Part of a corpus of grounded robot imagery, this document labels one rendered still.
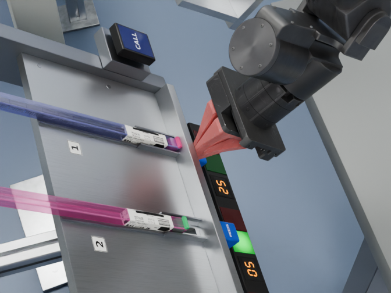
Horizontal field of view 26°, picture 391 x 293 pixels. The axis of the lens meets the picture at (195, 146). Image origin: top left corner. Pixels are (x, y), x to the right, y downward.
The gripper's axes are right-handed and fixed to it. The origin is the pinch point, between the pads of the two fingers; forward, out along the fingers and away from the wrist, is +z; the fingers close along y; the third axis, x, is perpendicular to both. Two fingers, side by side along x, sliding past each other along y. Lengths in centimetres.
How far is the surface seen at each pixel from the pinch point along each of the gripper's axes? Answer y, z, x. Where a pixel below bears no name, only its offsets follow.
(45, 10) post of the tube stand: -29.1, 11.2, -7.0
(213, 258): 13.7, 0.8, -2.3
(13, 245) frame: -14.6, 46.2, 8.5
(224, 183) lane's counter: 1.5, 2.2, 6.3
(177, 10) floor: -81, 37, 62
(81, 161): 4.1, 1.6, -17.0
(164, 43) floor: -72, 41, 58
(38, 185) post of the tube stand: -43, 65, 33
